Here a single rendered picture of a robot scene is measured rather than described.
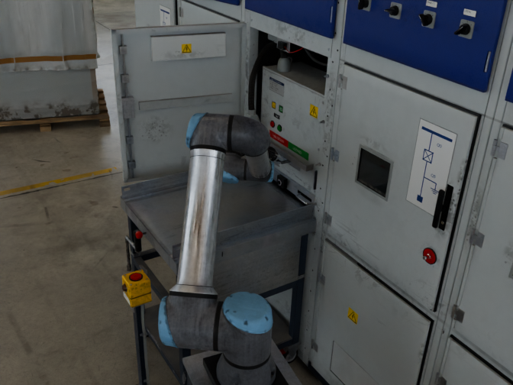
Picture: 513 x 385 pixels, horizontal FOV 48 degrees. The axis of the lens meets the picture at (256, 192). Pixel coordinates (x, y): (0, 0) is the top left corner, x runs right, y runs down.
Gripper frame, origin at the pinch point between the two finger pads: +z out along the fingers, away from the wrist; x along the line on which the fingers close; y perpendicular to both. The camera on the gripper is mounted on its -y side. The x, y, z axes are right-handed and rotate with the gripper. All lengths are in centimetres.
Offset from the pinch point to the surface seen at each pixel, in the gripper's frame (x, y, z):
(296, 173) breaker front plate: -1.7, 6.8, 7.2
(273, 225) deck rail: -23.3, 26.4, -9.6
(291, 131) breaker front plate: 14.8, 0.3, -2.3
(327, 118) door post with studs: 27.7, 30.4, -15.0
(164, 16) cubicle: 36, -124, -21
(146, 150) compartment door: -26, -46, -39
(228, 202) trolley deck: -27.6, -3.2, -13.2
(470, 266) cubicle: 7, 110, -6
